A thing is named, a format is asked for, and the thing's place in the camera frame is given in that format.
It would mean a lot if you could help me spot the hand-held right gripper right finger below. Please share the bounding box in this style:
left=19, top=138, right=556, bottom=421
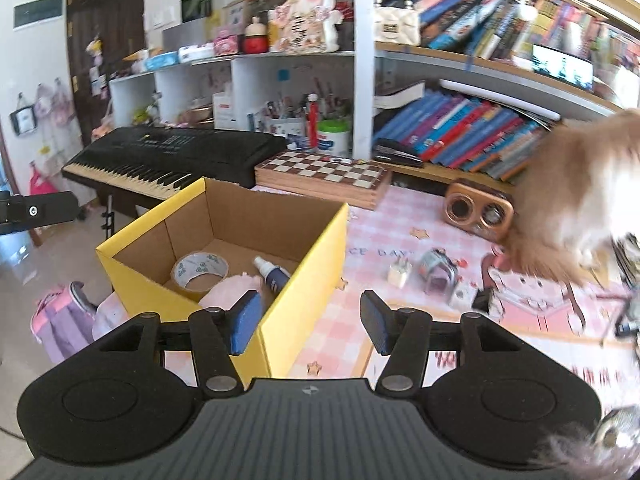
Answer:
left=360, top=290, right=551, bottom=395

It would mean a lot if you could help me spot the pink purple backpack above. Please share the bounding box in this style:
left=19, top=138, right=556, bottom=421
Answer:
left=30, top=282, right=98, bottom=365

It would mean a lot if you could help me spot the row of mixed shelf books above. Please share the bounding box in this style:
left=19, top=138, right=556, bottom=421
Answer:
left=415, top=0, right=640, bottom=81

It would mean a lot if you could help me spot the wooden bookshelf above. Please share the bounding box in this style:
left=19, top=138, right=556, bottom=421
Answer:
left=372, top=0, right=640, bottom=191

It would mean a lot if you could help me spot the small white-capped bottle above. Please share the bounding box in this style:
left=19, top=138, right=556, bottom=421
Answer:
left=252, top=256, right=292, bottom=293

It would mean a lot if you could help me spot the blue wet wipes pack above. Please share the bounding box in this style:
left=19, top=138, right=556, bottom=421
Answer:
left=145, top=51, right=180, bottom=72

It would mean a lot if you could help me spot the black keyboard stand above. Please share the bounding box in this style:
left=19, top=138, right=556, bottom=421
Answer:
left=100, top=192, right=141, bottom=241

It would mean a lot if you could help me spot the wooden retro radio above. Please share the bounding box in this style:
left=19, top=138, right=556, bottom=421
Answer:
left=444, top=178, right=515, bottom=233

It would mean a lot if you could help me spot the printed desk mat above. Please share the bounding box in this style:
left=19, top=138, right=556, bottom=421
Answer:
left=362, top=252, right=640, bottom=411

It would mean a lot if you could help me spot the pink tissue box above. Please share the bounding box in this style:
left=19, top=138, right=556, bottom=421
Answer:
left=214, top=30, right=244, bottom=56

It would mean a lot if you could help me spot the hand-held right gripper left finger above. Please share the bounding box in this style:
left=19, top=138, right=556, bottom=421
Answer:
left=75, top=290, right=263, bottom=395

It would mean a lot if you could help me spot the white quilted handbag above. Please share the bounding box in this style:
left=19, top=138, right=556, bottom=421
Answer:
left=372, top=0, right=422, bottom=46

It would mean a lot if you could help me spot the phone with lit screen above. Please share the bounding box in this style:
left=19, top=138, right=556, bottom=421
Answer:
left=530, top=44, right=595, bottom=90

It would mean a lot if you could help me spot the yellow tape roll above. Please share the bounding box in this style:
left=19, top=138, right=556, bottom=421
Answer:
left=171, top=251, right=230, bottom=293

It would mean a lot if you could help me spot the fluffy orange white cat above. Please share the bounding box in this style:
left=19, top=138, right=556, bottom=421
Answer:
left=505, top=109, right=640, bottom=286

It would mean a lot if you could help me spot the wooden chessboard box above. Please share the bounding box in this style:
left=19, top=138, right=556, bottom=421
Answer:
left=254, top=150, right=393, bottom=211

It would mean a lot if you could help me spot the dark wooden door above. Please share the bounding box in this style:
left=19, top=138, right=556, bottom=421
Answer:
left=66, top=0, right=146, bottom=141

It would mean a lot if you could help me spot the white carton with red label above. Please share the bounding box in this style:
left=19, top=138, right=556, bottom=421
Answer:
left=212, top=91, right=236, bottom=130

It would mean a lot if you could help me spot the red round jar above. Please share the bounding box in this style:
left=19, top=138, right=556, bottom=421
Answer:
left=243, top=16, right=271, bottom=55

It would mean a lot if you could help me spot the white light bar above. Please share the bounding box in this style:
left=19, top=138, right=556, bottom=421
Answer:
left=439, top=78, right=563, bottom=122

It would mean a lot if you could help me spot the pink hanging bag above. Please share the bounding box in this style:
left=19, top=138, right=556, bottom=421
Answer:
left=29, top=162, right=61, bottom=197

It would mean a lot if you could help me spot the grey fluffy pompom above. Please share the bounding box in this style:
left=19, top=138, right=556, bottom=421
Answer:
left=535, top=406, right=640, bottom=480

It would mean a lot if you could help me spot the red tube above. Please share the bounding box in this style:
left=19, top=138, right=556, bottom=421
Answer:
left=306, top=92, right=321, bottom=148

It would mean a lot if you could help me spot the row of blue red books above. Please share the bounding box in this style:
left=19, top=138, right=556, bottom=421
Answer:
left=372, top=91, right=551, bottom=181

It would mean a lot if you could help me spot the pink plush toy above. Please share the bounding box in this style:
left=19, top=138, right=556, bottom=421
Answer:
left=199, top=274, right=266, bottom=311

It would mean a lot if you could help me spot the yellow cardboard box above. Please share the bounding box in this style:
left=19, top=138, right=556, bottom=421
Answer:
left=96, top=177, right=349, bottom=391

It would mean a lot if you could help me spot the white tub with green lid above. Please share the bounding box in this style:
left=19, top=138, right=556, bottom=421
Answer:
left=316, top=120, right=351, bottom=157

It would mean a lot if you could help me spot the white shelf unit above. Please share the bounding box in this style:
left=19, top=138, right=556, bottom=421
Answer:
left=109, top=0, right=376, bottom=161

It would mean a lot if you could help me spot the black picture frame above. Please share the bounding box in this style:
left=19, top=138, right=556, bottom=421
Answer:
left=180, top=0, right=213, bottom=23

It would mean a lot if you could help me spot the small cream plug adapter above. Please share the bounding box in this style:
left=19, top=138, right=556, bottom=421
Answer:
left=388, top=258, right=412, bottom=289

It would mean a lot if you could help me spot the pink checked cloth desktop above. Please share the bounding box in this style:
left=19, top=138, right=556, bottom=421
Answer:
left=165, top=182, right=640, bottom=411

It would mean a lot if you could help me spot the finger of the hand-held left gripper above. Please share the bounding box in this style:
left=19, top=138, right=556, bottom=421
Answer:
left=0, top=191, right=81, bottom=226

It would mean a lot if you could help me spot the black electronic keyboard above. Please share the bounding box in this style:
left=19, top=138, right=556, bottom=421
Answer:
left=61, top=126, right=288, bottom=211

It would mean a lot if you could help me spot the pen holder with pens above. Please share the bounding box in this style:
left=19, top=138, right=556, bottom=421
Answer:
left=262, top=95, right=308, bottom=138

